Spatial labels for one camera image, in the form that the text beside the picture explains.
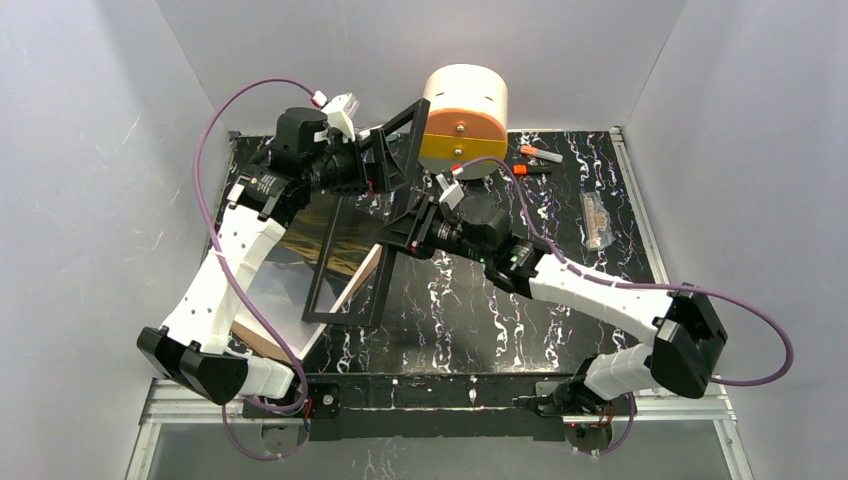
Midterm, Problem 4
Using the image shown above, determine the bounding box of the landscape photo print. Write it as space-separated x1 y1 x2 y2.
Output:
247 193 382 360

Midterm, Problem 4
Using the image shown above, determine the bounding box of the brown cardboard backing board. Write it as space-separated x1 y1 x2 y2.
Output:
231 245 381 363

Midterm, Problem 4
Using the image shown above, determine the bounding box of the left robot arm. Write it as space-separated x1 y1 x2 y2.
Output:
137 95 430 405

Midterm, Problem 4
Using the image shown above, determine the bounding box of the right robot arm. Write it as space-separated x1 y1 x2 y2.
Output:
372 172 727 417

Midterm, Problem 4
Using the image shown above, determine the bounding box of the round pastel drawer box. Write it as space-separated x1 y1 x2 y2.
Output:
418 64 508 180

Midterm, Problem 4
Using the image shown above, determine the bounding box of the orange capped black marker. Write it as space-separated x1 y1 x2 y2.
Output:
512 164 552 176

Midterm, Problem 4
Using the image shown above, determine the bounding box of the orange capped grey marker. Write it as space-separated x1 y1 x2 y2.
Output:
519 145 563 163

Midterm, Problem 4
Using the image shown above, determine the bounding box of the clear bag of clips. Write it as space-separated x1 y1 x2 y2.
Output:
580 192 616 251

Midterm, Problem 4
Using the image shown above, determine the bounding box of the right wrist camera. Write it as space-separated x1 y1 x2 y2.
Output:
436 164 464 211

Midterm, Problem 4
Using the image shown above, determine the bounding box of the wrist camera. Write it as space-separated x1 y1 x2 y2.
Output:
436 164 464 211
311 90 359 140

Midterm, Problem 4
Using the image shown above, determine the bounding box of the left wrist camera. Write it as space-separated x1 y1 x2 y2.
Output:
311 90 359 140

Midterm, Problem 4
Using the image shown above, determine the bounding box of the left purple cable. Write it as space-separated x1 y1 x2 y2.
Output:
192 77 321 462

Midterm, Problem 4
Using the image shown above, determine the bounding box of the purple cable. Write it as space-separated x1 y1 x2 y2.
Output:
192 77 321 462
457 156 795 457

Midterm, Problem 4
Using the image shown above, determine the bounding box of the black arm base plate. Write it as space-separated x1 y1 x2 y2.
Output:
241 374 634 452

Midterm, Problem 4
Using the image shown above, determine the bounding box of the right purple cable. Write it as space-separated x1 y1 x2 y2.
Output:
457 156 795 457

